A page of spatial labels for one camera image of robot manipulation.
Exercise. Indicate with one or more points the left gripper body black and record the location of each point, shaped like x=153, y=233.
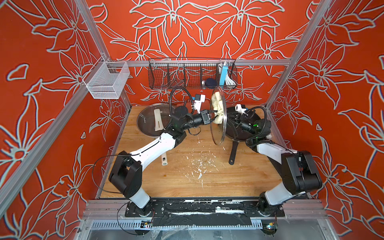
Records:
x=195, y=121

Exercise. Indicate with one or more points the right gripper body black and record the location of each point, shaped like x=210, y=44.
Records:
x=247, y=127

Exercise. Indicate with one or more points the glass lid with black handle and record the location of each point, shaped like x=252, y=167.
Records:
x=218, y=132

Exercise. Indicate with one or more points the cream yellow cloth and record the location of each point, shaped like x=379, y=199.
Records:
x=218, y=107

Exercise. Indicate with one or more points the glass lid with white handle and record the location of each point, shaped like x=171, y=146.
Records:
x=152, y=119

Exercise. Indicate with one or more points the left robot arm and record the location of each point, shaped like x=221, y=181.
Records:
x=127, y=172

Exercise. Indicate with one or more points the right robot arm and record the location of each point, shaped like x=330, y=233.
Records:
x=297, y=169

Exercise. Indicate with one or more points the black frying pan with lid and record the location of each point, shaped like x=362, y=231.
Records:
x=237, y=135

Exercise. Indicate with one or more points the dark blue round object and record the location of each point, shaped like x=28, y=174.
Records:
x=210, y=83

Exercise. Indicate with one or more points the light blue box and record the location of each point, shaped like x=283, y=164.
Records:
x=223, y=75

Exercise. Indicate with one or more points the white mesh basket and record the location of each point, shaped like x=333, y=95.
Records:
x=104, y=83

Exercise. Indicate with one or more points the dark pan with white handle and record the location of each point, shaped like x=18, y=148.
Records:
x=164, y=159

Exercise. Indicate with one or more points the black wire basket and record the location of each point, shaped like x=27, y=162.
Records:
x=168, y=73

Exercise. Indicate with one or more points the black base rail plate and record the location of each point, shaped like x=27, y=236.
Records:
x=221, y=212

